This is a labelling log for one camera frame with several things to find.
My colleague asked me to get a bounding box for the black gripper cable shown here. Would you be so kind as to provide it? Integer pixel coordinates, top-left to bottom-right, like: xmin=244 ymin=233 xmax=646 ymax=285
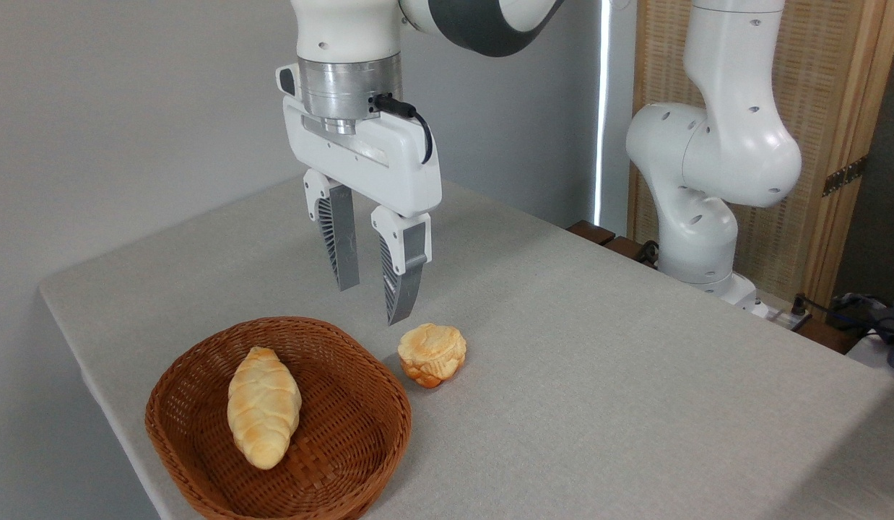
xmin=375 ymin=94 xmax=434 ymax=165

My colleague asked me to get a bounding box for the brown wicker basket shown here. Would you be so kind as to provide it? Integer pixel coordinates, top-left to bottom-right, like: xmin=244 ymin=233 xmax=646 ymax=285
xmin=145 ymin=316 xmax=412 ymax=520

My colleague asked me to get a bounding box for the metal screen hinge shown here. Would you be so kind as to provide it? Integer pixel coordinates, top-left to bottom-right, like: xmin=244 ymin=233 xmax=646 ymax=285
xmin=823 ymin=155 xmax=868 ymax=197

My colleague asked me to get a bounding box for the black cable bundle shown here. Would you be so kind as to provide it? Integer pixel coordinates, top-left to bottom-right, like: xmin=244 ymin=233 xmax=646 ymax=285
xmin=791 ymin=289 xmax=894 ymax=374

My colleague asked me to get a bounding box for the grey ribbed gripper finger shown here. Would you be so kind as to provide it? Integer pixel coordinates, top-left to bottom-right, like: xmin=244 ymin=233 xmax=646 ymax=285
xmin=370 ymin=205 xmax=433 ymax=326
xmin=303 ymin=168 xmax=361 ymax=292

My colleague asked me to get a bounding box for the long braided bread loaf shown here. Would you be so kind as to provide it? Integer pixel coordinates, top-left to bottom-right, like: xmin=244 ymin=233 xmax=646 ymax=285
xmin=227 ymin=347 xmax=303 ymax=470

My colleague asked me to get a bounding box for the round golden bread bun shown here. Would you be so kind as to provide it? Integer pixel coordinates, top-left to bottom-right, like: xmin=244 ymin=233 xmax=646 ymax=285
xmin=398 ymin=323 xmax=467 ymax=389

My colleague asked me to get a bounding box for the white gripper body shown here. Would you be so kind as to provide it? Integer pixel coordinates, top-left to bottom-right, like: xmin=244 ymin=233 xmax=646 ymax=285
xmin=283 ymin=94 xmax=443 ymax=217

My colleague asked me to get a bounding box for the dark brown wooden block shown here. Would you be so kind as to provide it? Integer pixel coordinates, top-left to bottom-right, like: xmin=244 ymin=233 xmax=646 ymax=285
xmin=792 ymin=316 xmax=861 ymax=355
xmin=567 ymin=220 xmax=616 ymax=246
xmin=604 ymin=236 xmax=659 ymax=270

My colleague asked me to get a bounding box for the wooden rattan folding screen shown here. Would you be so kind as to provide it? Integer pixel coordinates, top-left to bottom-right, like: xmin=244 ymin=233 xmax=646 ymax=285
xmin=628 ymin=0 xmax=894 ymax=308

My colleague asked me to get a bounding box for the grey tablecloth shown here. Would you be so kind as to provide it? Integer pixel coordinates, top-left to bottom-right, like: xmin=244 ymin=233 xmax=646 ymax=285
xmin=39 ymin=173 xmax=894 ymax=520

